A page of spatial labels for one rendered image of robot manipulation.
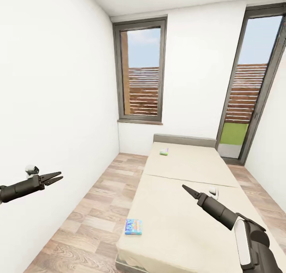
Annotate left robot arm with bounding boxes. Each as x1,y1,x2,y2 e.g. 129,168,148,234
0,165,63,204

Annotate board game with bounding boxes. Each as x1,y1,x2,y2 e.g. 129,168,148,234
125,219,142,235
159,147,168,155

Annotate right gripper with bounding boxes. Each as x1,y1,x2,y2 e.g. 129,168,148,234
183,185,226,221

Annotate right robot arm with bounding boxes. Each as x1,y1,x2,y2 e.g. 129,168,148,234
183,185,283,273

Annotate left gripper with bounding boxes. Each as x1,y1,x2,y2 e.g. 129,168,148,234
15,172,63,198

